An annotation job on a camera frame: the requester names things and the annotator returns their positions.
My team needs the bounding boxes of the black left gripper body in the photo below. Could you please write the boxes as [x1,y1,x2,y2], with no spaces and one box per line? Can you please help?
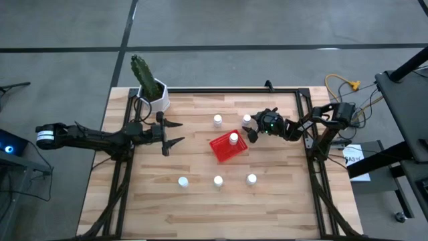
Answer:
[146,111,170,157]

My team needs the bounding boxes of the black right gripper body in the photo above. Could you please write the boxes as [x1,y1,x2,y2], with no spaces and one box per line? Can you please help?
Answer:
[247,106,286,145]

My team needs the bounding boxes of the red plastic basket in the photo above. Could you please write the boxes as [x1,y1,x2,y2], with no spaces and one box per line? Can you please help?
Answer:
[209,129,249,164]

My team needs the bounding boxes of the white hexagonal plant pot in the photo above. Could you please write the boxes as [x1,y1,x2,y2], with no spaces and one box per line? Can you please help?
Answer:
[137,78,171,113]

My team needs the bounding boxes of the green cactus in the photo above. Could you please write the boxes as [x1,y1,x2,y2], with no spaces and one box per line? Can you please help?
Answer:
[130,54,165,101]

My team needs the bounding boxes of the white paper sheet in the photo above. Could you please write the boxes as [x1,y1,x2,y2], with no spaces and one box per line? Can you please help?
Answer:
[342,143,371,182]

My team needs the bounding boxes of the black equipment stand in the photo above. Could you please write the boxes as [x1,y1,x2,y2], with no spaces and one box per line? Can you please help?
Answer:
[0,153,54,241]

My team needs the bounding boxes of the black side table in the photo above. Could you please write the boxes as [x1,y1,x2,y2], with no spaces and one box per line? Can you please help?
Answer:
[347,46,428,224]

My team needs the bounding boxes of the black computer with blue light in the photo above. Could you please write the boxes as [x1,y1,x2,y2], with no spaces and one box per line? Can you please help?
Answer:
[0,129,30,158]

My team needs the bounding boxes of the black tripod leg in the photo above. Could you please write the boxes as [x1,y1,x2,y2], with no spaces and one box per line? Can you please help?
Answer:
[0,82,31,111]

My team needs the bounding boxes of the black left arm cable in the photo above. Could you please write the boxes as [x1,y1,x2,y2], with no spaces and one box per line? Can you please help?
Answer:
[132,95,153,124]

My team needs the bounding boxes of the yellow extension cord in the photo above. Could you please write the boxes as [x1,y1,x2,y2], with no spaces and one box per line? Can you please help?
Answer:
[324,74,362,116]

